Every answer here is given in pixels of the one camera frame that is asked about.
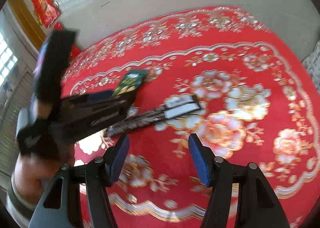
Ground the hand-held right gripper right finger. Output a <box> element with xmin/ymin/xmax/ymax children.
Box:
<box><xmin>188</xmin><ymin>133</ymin><xmax>292</xmax><ymax>228</ymax></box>

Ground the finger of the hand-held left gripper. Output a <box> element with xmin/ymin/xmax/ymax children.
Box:
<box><xmin>53</xmin><ymin>104</ymin><xmax>131</xmax><ymax>143</ymax></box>
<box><xmin>61</xmin><ymin>90</ymin><xmax>137</xmax><ymax>113</ymax></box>

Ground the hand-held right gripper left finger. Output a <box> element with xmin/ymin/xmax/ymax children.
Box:
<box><xmin>29</xmin><ymin>134</ymin><xmax>131</xmax><ymax>228</ymax></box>

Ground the dark green snack packet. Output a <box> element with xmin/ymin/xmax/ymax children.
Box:
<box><xmin>112</xmin><ymin>69</ymin><xmax>148</xmax><ymax>98</ymax></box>

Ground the long dark brown packet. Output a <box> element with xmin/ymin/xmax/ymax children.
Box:
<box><xmin>106</xmin><ymin>94</ymin><xmax>202</xmax><ymax>138</ymax></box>

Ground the person's left hand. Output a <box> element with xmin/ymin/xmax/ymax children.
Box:
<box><xmin>14</xmin><ymin>143</ymin><xmax>77</xmax><ymax>203</ymax></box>

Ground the glass block window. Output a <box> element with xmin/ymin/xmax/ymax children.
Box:
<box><xmin>0</xmin><ymin>32</ymin><xmax>19</xmax><ymax>87</ymax></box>

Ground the wooden slatted panel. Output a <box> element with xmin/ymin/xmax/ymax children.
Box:
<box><xmin>0</xmin><ymin>68</ymin><xmax>38</xmax><ymax>176</ymax></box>

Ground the red floral tablecloth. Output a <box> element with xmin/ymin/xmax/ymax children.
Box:
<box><xmin>60</xmin><ymin>6</ymin><xmax>320</xmax><ymax>228</ymax></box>

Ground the wooden door frame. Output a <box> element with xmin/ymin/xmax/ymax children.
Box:
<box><xmin>7</xmin><ymin>0</ymin><xmax>48</xmax><ymax>57</ymax></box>

